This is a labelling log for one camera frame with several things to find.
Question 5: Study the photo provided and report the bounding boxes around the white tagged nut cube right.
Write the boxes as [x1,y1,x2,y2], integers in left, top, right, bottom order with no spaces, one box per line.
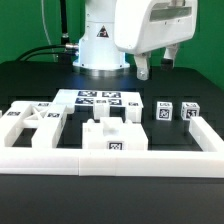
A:
[181,102,200,120]

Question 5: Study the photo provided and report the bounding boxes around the white chair seat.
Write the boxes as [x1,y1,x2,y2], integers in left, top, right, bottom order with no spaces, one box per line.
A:
[82,117,148,151]

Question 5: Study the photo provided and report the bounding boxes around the white U-shaped fence frame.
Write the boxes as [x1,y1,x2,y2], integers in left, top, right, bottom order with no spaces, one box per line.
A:
[0,117,224,178]

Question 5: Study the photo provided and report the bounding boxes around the grey thin cable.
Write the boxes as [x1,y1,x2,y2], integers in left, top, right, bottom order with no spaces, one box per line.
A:
[40,0,58,62]

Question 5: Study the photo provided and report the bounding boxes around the white chair back frame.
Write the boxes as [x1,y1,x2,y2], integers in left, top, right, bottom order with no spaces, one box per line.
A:
[0,102,75,149]

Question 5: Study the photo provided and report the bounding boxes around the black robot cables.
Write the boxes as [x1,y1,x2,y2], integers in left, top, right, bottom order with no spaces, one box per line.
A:
[16,0,81,62]

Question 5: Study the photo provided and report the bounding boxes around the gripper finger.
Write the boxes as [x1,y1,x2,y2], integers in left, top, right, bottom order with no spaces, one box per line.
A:
[161,44,179,70]
[134,52,151,80]

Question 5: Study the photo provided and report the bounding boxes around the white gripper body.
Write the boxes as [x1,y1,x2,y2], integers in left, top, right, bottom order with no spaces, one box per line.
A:
[114,0,198,55]

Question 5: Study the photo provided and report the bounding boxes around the white tagged nut cube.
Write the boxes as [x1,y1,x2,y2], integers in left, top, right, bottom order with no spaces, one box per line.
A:
[156,101,173,121]
[181,102,200,120]

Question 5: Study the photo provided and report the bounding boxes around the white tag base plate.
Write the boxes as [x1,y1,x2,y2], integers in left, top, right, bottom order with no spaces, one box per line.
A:
[53,89,143,107]

